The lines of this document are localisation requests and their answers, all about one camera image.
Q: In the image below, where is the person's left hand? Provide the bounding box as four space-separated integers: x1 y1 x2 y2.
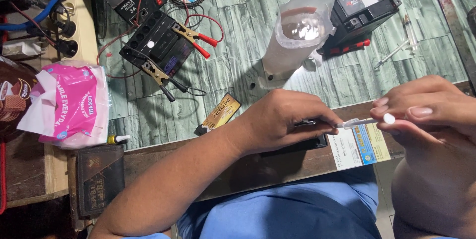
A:
238 89 343 156

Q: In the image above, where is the person's right hand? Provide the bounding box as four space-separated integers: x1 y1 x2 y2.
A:
370 75 476 147

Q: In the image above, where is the clear syringe with white plunger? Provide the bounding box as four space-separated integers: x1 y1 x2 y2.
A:
334 113 396 130

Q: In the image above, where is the small black battery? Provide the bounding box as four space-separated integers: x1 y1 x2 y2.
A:
260 119 329 158

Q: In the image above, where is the printed paper card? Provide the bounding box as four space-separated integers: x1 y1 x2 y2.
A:
327 119 392 171

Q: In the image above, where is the clear plastic bag with container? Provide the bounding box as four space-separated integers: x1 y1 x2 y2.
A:
262 0 336 80

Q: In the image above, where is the thin clear syringe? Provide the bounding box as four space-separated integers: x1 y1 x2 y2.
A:
373 40 410 70

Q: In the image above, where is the person's blue clothing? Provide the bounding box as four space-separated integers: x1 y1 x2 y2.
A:
123 165 383 239

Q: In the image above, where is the black battery with glossy label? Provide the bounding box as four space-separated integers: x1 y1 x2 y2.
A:
321 0 403 57

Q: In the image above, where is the clear syringe with brown tip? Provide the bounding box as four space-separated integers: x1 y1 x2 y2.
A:
403 14 420 56

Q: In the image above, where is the red alligator clamp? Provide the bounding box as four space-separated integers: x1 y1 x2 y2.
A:
171 23 218 60

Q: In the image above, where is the rusty metal bar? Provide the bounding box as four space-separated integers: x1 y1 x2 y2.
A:
437 0 476 96

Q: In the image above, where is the black alligator clamp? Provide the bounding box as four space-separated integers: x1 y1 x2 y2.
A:
141 60 188 103

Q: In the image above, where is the black battery with open cells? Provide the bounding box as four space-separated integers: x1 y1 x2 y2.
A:
119 10 196 80

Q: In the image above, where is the small yellow glue bottle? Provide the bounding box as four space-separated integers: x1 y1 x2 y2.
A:
107 134 131 145

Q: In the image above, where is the black leather wallet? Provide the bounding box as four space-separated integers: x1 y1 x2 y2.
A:
76 145 126 218

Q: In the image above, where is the pink tissue pack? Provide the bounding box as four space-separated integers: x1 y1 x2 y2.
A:
16 60 111 149

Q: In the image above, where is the cream power strip with plugs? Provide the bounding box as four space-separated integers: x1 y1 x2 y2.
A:
26 0 99 65

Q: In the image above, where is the brown wafer snack bag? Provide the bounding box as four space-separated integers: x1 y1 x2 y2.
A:
0 56 41 141

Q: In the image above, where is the white power adapter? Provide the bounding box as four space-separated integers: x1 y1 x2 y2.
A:
1 39 42 58

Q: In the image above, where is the black clamp wire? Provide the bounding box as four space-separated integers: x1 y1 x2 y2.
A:
123 5 207 97

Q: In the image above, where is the red clamp wire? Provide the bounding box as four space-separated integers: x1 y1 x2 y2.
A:
96 0 224 80

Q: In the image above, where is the blue cable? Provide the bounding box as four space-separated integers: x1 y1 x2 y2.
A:
0 0 71 32

